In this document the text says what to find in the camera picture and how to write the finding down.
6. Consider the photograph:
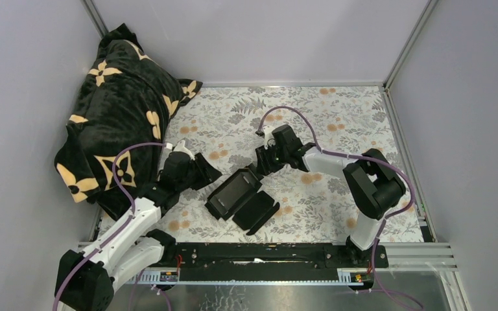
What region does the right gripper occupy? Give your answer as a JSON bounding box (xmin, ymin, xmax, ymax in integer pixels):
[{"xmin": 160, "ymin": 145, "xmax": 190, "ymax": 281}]
[{"xmin": 255, "ymin": 141, "xmax": 289, "ymax": 177}]

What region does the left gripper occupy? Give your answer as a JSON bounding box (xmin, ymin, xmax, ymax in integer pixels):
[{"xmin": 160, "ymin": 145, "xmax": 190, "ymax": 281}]
[{"xmin": 177, "ymin": 153, "xmax": 223, "ymax": 194}]

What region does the black paper box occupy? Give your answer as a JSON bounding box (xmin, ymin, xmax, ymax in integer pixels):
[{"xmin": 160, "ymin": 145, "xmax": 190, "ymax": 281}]
[{"xmin": 205, "ymin": 164, "xmax": 280, "ymax": 236}]

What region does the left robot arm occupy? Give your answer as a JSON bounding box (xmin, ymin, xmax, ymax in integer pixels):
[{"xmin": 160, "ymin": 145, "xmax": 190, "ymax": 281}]
[{"xmin": 53, "ymin": 146, "xmax": 222, "ymax": 310}]

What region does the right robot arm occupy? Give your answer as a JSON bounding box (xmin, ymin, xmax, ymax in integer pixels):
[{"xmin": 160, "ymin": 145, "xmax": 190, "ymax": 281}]
[{"xmin": 255, "ymin": 124, "xmax": 406, "ymax": 267}]

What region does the floral tablecloth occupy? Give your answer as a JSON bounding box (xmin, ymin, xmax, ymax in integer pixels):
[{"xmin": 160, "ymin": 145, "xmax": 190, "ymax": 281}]
[{"xmin": 157, "ymin": 86, "xmax": 402, "ymax": 243}]

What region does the black floral blanket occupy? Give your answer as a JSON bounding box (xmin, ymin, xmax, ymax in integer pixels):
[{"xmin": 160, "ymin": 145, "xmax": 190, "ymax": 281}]
[{"xmin": 54, "ymin": 24, "xmax": 202, "ymax": 220}]

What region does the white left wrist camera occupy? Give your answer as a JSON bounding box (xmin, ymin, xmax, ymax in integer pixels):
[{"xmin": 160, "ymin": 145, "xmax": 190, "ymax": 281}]
[{"xmin": 172, "ymin": 139, "xmax": 193, "ymax": 159}]

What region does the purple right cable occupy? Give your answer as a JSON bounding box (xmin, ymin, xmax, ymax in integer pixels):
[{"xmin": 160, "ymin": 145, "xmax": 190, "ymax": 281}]
[{"xmin": 255, "ymin": 106, "xmax": 426, "ymax": 311}]

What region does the purple cable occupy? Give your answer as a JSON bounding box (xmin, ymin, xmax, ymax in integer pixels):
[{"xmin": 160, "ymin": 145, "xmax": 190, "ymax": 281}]
[
  {"xmin": 255, "ymin": 106, "xmax": 426, "ymax": 311},
  {"xmin": 53, "ymin": 141, "xmax": 182, "ymax": 311}
]

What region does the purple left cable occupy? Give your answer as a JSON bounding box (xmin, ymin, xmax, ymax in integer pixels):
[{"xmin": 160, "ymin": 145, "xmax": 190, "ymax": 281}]
[{"xmin": 53, "ymin": 141, "xmax": 182, "ymax": 311}]

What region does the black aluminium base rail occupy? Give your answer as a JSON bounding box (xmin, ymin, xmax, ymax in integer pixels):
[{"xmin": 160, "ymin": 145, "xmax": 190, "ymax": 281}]
[{"xmin": 75, "ymin": 241, "xmax": 458, "ymax": 284}]

